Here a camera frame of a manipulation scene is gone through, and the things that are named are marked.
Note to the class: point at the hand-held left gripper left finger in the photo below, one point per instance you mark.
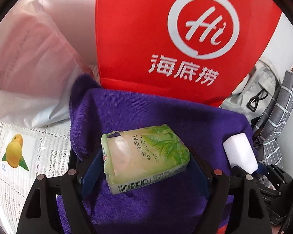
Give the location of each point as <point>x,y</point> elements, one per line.
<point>90,175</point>

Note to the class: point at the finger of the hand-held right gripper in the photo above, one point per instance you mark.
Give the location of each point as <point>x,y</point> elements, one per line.
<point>276,175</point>

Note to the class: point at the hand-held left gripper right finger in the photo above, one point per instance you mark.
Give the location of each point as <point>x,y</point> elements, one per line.
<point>201,175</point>

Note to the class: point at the white sponge block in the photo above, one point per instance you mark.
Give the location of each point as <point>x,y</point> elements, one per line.
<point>239,151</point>

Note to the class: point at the pale green tissue pack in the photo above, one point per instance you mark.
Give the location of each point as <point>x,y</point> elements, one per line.
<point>146,156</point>

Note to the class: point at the fruit print tablecloth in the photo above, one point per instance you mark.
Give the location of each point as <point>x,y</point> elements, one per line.
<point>39,151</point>

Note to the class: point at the grey checked cushion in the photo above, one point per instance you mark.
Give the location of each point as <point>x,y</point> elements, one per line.
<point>280,107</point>

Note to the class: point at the purple towel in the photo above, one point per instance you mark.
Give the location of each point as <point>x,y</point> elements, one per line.
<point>141,112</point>

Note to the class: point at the beige backpack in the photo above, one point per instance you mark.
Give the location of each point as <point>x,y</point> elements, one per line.
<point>258,82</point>

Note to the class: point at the white plastic shopping bag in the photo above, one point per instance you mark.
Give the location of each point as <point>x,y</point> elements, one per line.
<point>26,65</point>

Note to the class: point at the red paper bag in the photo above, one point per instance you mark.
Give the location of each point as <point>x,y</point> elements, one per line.
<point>136,41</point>

